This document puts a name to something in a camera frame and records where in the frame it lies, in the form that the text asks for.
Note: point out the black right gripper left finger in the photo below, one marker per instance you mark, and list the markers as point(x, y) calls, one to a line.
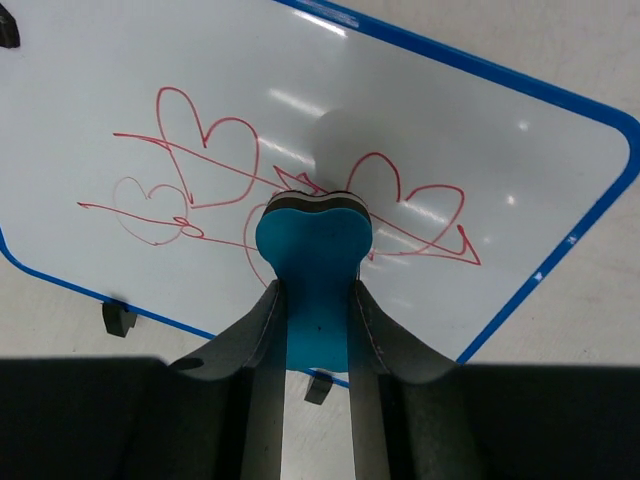
point(231, 397)

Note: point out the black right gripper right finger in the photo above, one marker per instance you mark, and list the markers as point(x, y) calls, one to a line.
point(403, 396)

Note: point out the blue whiteboard eraser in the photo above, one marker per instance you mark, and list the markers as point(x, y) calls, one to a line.
point(315, 246)

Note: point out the blue framed whiteboard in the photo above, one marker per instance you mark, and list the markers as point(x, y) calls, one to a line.
point(141, 140)

